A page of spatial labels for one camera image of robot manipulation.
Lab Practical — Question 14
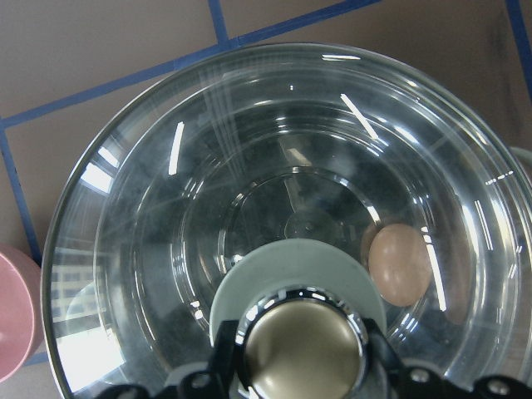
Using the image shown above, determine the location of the glass pot lid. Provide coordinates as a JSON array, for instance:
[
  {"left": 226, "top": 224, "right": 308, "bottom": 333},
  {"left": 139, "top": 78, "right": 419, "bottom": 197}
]
[{"left": 42, "top": 43, "right": 531, "bottom": 398}]

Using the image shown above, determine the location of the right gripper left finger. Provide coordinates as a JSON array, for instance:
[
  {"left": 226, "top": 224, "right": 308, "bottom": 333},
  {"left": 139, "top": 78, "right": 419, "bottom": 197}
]
[{"left": 208, "top": 320, "right": 242, "bottom": 398}]

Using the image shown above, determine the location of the brown egg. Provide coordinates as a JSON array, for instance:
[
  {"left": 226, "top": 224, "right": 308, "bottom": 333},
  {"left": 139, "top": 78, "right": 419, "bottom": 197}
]
[{"left": 368, "top": 224, "right": 432, "bottom": 307}]

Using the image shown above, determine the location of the pink bowl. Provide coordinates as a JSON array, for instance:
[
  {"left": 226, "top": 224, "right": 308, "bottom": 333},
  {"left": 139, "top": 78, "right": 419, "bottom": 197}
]
[{"left": 1, "top": 244, "right": 43, "bottom": 382}]

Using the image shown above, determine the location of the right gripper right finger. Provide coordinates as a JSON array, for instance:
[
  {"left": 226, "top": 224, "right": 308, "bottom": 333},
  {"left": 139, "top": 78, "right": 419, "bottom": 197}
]
[{"left": 362, "top": 318, "right": 404, "bottom": 398}]

